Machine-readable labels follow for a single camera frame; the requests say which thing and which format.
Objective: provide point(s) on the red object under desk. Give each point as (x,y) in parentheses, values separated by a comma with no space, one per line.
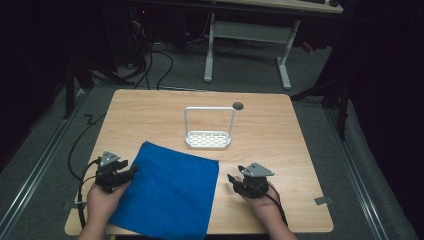
(307,47)

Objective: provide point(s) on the metal floor rail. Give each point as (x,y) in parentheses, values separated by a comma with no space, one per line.
(356,173)
(36,166)

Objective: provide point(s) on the person's left hand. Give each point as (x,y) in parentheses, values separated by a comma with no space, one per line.
(101,204)

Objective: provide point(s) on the white-legged wooden desk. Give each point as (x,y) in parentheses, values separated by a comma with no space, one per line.
(253,33)

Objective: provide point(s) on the grey tape piece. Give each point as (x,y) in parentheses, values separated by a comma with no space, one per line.
(323,200)

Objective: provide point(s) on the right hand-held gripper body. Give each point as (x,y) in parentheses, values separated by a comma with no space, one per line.
(255,183)

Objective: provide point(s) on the black metal stand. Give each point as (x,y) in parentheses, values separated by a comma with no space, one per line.
(340,103)
(70,90)

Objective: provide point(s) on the blue cloth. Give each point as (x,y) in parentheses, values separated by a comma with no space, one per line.
(166,193)

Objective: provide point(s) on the black keyboard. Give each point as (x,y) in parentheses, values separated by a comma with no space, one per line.
(311,1)

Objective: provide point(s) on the person's right hand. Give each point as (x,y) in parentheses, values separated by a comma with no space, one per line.
(265,206)

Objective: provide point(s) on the black computer mouse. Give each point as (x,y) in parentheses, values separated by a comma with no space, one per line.
(334,3)

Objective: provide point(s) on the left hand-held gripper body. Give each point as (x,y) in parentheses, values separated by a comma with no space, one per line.
(107,178)

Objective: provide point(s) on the dark round table grommet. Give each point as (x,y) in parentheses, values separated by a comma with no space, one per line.
(238,106)

